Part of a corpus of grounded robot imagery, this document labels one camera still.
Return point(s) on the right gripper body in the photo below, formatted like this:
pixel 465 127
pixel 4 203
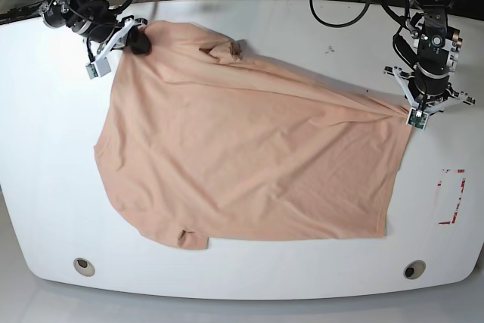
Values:
pixel 93 20

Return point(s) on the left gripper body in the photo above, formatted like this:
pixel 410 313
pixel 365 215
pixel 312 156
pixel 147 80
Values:
pixel 432 58

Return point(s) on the peach T-shirt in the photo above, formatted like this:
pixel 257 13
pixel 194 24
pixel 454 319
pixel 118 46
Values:
pixel 201 141

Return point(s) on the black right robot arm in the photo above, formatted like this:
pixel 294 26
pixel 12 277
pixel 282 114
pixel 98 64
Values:
pixel 97 21

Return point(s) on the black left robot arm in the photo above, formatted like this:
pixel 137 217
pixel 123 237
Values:
pixel 436 54

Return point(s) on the red tape rectangle marking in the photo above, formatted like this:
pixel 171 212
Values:
pixel 449 194

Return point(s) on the right table grommet hole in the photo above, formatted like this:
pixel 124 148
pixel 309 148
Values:
pixel 414 269

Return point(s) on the table grommet hole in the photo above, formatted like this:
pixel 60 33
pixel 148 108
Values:
pixel 84 267
pixel 414 269

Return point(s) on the left table grommet hole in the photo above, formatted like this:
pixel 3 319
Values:
pixel 84 267

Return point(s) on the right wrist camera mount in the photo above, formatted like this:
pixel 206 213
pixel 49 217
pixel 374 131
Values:
pixel 98 65

